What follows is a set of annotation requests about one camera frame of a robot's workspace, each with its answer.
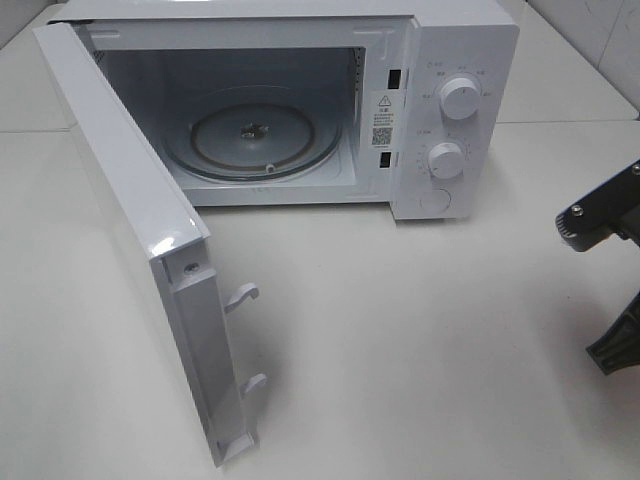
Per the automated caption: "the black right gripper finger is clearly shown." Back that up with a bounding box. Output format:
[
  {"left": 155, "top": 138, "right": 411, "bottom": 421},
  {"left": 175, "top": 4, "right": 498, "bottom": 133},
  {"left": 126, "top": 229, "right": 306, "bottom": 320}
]
[
  {"left": 586, "top": 295, "right": 639, "bottom": 375},
  {"left": 555, "top": 160, "right": 639, "bottom": 252}
]

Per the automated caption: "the white microwave knob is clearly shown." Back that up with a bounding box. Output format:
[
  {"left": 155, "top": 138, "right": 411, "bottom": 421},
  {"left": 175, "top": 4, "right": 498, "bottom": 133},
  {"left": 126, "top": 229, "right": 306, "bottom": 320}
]
[
  {"left": 427, "top": 142, "right": 465, "bottom": 180},
  {"left": 438, "top": 74, "right": 481, "bottom": 120}
]

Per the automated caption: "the round white door button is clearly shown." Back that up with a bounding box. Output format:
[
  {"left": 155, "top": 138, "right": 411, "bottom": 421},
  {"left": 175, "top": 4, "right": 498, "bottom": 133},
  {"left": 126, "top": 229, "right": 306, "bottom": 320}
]
[{"left": 419, "top": 189, "right": 451, "bottom": 218}]

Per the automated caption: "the white microwave door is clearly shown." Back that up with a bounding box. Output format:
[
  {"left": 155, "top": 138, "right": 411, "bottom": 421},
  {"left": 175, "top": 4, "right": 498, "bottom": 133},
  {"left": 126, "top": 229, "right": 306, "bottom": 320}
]
[{"left": 34, "top": 23, "right": 266, "bottom": 466}]

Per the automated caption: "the white microwave oven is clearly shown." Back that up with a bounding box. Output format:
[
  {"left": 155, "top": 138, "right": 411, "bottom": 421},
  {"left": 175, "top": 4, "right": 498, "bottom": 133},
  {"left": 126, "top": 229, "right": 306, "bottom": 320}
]
[{"left": 42, "top": 1, "right": 519, "bottom": 220}]

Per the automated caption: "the glass microwave turntable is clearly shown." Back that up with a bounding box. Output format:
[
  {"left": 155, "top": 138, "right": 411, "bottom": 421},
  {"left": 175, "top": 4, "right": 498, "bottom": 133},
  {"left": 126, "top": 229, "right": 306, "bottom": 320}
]
[{"left": 164, "top": 85, "right": 342, "bottom": 183}]

